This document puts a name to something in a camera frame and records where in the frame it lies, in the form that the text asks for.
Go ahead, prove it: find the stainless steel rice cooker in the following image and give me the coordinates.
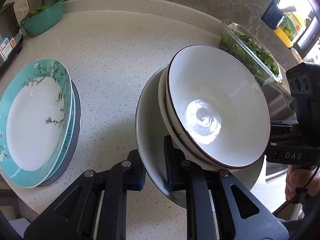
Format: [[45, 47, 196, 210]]
[[0, 2, 23, 76]]

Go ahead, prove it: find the large white bowl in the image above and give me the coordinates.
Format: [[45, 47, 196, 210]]
[[135, 64, 266, 209]]

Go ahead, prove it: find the glass bowl of greens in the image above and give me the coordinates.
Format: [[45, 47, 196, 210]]
[[219, 20, 283, 86]]

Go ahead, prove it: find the teal rimmed floral plate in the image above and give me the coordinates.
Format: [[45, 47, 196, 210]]
[[44, 92, 75, 182]]

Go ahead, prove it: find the person right hand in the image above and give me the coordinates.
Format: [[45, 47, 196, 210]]
[[285, 165, 319, 200]]

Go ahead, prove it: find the white bowl dark rim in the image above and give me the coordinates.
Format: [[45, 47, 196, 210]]
[[167, 45, 271, 167]]

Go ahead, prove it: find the stainless steel sink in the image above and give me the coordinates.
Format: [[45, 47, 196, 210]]
[[261, 83, 296, 183]]

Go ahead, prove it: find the teal plastic colander basin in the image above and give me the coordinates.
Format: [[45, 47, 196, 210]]
[[20, 0, 65, 37]]

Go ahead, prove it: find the yellow oil bottle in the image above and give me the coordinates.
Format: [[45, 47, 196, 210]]
[[261, 2, 305, 48]]

